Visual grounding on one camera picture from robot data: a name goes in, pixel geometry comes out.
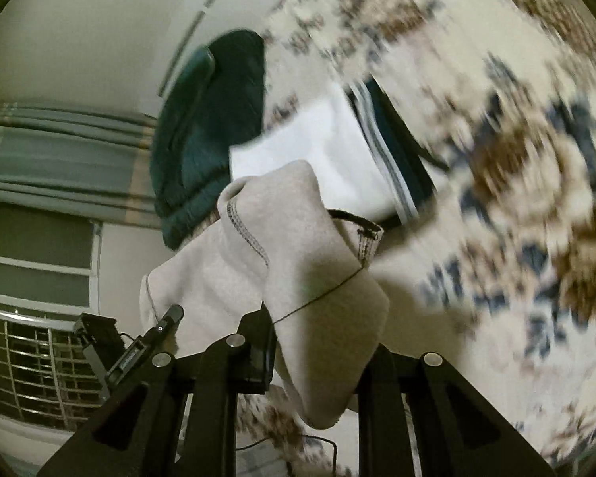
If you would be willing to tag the floral fleece blanket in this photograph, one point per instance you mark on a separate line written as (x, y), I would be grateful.
(498, 272)

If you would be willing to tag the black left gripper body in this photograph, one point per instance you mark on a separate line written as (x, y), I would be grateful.
(103, 346)

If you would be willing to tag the white folded cloth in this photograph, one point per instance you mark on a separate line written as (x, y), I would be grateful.
(327, 134)

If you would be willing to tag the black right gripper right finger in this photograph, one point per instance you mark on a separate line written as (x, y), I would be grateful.
(379, 382)

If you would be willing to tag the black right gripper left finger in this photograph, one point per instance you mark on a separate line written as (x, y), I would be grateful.
(244, 361)

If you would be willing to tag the dark green beanie hat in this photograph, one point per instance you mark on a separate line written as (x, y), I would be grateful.
(216, 102)

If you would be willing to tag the beige fleece garment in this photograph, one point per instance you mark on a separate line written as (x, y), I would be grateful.
(276, 246)

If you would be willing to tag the dark green folded garment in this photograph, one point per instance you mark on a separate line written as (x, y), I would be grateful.
(400, 158)

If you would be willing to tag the window with metal grille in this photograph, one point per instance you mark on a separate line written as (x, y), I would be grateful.
(49, 276)

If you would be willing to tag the grey green curtain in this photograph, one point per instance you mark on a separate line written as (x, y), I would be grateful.
(78, 161)

